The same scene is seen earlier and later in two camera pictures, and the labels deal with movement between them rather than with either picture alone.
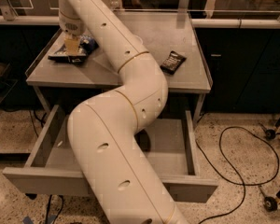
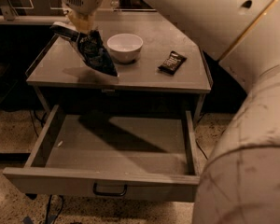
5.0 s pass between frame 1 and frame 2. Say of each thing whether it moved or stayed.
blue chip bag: moved
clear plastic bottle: stayed
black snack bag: stayed
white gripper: moved
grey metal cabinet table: stayed
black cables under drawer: stayed
